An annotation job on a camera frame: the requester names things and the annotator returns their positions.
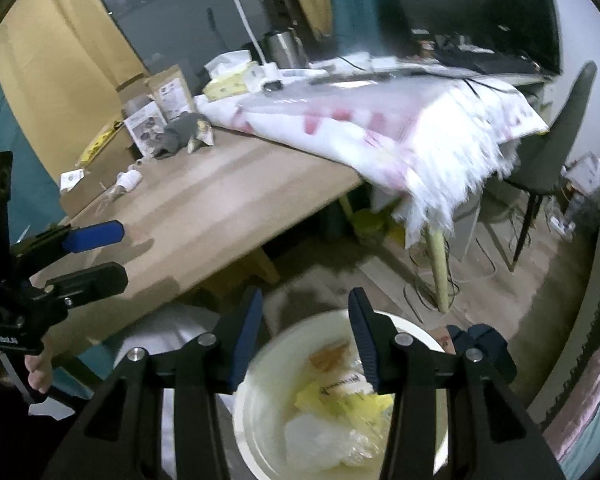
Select grey chair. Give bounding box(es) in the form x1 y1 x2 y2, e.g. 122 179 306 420
479 60 599 272

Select white product box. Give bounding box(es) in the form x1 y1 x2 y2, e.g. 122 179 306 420
123 101 169 157

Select wide yellow curtain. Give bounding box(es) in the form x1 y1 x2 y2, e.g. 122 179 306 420
0 0 150 163

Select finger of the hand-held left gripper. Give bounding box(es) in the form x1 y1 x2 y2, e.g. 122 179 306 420
30 262 129 311
10 219 126 275

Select black flat monitor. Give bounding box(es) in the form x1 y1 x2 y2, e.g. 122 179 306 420
394 0 564 77

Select small white rolls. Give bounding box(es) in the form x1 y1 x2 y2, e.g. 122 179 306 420
116 169 144 194

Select dark window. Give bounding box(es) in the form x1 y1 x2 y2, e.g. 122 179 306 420
80 0 292 92

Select pale yellow trash bin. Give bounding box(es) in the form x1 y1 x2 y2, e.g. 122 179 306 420
232 310 451 480

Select yellow tissue box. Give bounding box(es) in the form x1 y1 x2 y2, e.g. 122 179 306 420
202 51 261 102

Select clear plastic bag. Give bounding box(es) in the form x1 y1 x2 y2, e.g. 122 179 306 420
284 411 383 470

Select steel thermos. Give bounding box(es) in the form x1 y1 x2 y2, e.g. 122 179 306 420
264 29 309 69

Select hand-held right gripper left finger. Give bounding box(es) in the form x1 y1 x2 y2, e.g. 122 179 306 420
42 287 264 480

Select floral white tablecloth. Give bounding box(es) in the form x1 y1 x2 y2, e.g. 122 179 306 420
195 54 551 249

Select yellow tissue packet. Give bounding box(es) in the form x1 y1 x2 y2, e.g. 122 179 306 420
294 379 396 422

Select brown cardboard box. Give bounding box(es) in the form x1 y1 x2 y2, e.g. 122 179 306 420
59 72 154 217

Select person's left hand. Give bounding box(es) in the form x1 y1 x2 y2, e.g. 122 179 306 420
23 350 56 396

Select takeaway container with clear lid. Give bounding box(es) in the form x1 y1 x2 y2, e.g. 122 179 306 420
79 124 120 165

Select teal curtain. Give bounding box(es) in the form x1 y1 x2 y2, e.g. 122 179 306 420
324 0 408 57
0 50 67 226

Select small white packet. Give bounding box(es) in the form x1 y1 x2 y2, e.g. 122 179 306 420
60 169 87 194

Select black keyboard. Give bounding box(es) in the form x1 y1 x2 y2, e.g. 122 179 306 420
431 49 542 75

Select white bag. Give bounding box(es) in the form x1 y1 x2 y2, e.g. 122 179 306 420
561 151 600 197

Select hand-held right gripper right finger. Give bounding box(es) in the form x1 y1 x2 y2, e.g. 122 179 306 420
348 287 566 480

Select grey cloth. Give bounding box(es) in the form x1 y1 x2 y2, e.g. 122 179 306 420
156 114 211 159

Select brown paper bag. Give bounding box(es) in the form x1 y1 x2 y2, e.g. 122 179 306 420
147 64 197 122

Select orange wrapper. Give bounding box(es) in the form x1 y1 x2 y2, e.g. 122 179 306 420
309 341 354 372

